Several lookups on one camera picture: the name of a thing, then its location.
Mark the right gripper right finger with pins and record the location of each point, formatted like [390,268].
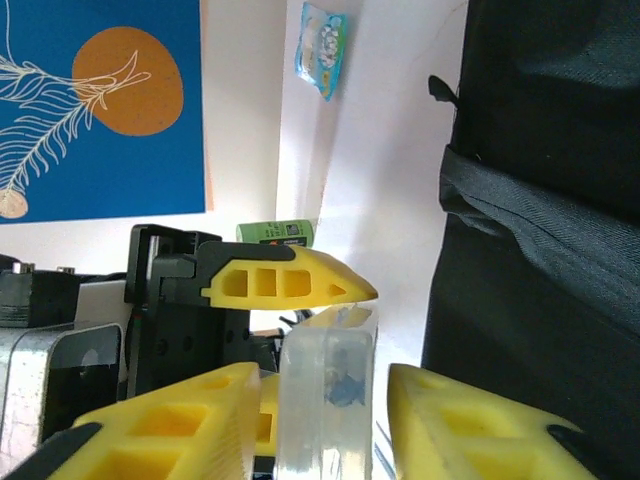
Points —
[475,440]

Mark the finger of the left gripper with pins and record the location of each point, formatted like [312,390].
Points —
[310,295]
[269,410]

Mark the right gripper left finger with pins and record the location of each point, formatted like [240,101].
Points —
[165,440]

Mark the clear plastic case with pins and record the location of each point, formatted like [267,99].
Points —
[325,400]

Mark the black backpack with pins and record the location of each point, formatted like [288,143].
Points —
[550,250]

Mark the green can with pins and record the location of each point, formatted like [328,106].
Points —
[272,234]

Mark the blue poster orange circle leaf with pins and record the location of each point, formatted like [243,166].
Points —
[100,125]

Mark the blue snack packet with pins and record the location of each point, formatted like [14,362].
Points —
[322,50]

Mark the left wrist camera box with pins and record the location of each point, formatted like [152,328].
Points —
[55,370]

